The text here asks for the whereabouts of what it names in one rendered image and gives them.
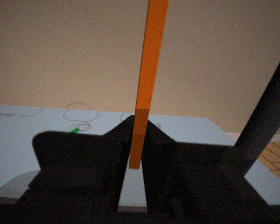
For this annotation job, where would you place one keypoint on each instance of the orange handle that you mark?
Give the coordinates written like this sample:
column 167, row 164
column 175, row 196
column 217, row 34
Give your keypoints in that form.
column 153, row 36

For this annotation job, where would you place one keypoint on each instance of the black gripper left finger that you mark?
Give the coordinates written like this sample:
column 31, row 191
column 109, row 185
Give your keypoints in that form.
column 109, row 152

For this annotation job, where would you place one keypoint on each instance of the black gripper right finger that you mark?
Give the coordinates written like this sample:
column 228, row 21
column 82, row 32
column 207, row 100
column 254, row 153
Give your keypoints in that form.
column 162, row 156

